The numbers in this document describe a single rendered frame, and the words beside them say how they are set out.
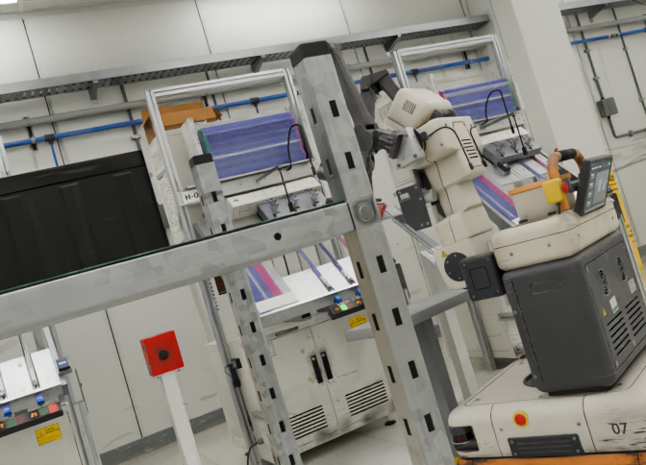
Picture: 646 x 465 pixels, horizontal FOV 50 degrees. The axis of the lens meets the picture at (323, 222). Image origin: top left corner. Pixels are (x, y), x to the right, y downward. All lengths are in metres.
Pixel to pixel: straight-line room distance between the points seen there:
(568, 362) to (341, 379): 1.42
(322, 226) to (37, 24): 4.59
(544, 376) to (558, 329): 0.16
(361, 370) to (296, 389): 0.35
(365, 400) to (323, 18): 3.31
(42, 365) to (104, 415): 1.96
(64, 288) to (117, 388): 4.18
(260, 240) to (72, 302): 0.16
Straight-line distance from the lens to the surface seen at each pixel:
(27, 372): 2.80
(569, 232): 2.13
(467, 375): 3.41
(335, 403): 3.35
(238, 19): 5.44
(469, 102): 4.18
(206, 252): 0.57
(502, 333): 3.94
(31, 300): 0.55
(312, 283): 3.05
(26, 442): 3.05
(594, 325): 2.16
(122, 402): 4.74
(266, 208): 3.37
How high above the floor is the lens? 0.91
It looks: 2 degrees up
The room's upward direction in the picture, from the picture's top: 17 degrees counter-clockwise
